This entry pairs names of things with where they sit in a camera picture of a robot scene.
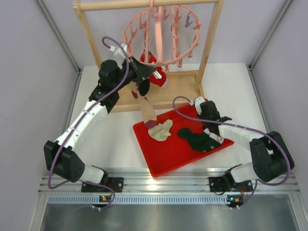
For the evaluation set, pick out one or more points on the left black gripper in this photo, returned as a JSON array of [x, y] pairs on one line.
[[141, 71]]

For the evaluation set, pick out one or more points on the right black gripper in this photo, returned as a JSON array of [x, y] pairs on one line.
[[205, 124]]

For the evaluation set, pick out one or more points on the black white striped sock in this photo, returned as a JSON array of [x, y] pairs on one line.
[[144, 87]]

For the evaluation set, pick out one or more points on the pink round clip hanger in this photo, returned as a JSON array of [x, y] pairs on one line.
[[160, 26]]

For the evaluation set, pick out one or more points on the beige purple striped sock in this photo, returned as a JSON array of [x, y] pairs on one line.
[[147, 111]]

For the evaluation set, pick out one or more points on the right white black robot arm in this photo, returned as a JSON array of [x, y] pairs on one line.
[[270, 156]]

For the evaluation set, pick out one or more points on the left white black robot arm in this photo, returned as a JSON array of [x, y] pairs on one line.
[[61, 155]]

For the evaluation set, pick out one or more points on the red sock on hanger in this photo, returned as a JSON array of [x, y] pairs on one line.
[[159, 77]]

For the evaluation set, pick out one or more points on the wooden hanger rack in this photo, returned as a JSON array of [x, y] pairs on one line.
[[179, 82]]

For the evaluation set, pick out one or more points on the white patterned sock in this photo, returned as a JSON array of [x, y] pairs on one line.
[[214, 136]]

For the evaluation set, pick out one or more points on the dark green sock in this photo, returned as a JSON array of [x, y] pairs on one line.
[[199, 142]]

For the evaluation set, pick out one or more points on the cream yellow sock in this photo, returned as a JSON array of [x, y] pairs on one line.
[[161, 132]]

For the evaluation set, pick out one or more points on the red plastic tray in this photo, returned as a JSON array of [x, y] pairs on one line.
[[163, 157]]

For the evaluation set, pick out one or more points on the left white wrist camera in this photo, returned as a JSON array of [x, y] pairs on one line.
[[120, 51]]

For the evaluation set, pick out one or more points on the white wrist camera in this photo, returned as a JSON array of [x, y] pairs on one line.
[[196, 103], [120, 51]]

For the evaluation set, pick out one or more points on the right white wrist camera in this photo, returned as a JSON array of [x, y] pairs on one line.
[[196, 103]]

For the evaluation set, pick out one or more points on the aluminium mounting rail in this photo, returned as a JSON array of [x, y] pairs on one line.
[[137, 187]]

